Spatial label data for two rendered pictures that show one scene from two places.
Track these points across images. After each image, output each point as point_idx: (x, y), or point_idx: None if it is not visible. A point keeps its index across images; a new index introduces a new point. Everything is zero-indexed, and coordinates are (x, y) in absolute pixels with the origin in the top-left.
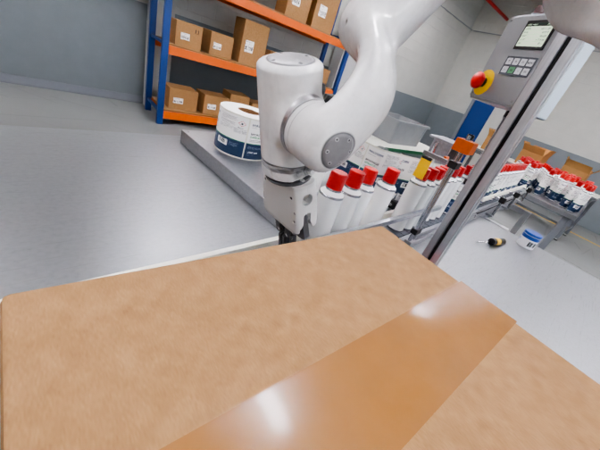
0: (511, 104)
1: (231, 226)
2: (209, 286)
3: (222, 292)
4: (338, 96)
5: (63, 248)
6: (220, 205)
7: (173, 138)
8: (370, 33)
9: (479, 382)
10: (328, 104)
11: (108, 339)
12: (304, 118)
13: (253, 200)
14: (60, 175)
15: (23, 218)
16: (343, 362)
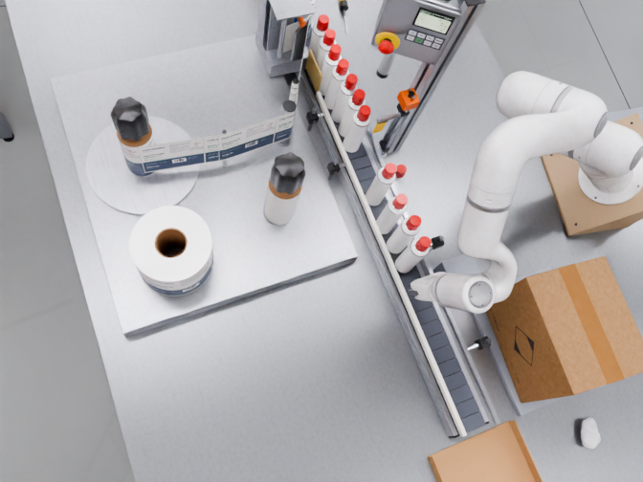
0: (432, 64)
1: (338, 309)
2: (568, 356)
3: (570, 353)
4: (511, 284)
5: (377, 429)
6: (302, 313)
7: (115, 345)
8: (508, 260)
9: (592, 299)
10: (507, 288)
11: (583, 376)
12: (500, 297)
13: (299, 278)
14: (269, 454)
15: (343, 461)
16: (587, 331)
